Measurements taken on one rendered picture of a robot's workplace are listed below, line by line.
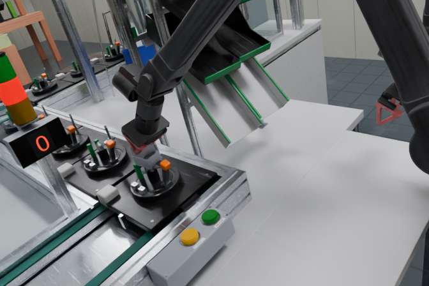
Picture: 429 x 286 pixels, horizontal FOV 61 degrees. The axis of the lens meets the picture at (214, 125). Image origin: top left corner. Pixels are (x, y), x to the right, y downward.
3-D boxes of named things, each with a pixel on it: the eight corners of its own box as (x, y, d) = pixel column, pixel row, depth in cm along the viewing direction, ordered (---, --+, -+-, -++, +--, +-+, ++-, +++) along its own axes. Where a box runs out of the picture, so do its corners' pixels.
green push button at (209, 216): (223, 218, 86) (221, 212, 85) (212, 229, 83) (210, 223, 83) (210, 212, 88) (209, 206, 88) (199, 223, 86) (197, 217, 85)
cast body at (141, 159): (163, 160, 95) (153, 137, 92) (150, 169, 93) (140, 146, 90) (143, 155, 101) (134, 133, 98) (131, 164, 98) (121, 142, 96)
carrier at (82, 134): (117, 141, 133) (105, 111, 128) (59, 179, 119) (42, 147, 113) (85, 129, 149) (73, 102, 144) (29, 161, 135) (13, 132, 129)
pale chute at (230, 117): (257, 128, 112) (263, 122, 108) (225, 149, 106) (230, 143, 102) (204, 60, 117) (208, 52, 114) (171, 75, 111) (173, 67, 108)
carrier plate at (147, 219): (218, 178, 100) (216, 172, 99) (153, 235, 86) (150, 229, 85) (163, 158, 116) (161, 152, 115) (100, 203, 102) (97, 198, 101)
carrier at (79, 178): (159, 156, 117) (148, 123, 111) (97, 202, 103) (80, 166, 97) (118, 142, 133) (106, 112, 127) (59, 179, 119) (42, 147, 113)
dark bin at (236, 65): (240, 67, 104) (243, 46, 98) (204, 85, 98) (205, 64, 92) (181, 22, 117) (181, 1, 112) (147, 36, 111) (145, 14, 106)
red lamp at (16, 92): (30, 96, 81) (20, 76, 79) (9, 106, 78) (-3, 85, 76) (22, 94, 84) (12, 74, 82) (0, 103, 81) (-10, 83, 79)
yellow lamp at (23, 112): (41, 116, 83) (31, 97, 81) (20, 126, 80) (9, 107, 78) (32, 113, 87) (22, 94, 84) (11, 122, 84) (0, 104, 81)
